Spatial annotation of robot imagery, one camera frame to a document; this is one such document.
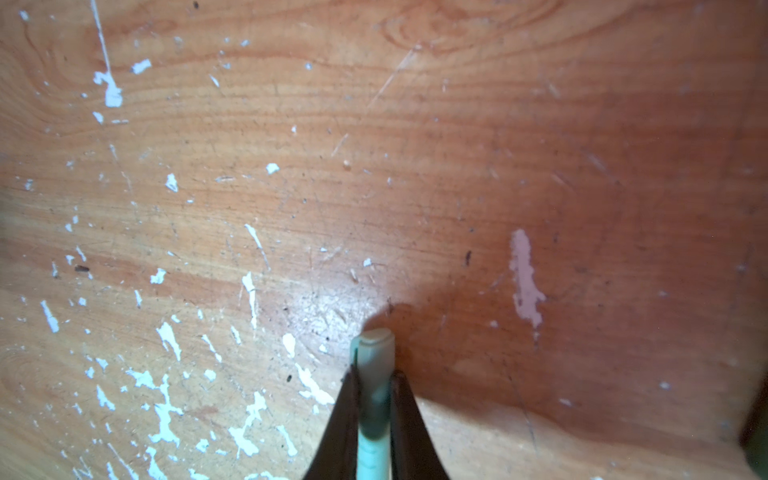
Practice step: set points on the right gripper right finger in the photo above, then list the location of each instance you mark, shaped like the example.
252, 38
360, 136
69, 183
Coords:
413, 455

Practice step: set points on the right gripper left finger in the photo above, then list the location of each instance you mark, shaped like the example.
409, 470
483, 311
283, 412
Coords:
336, 455

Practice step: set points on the green pen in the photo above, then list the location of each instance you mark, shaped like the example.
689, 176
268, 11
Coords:
372, 353

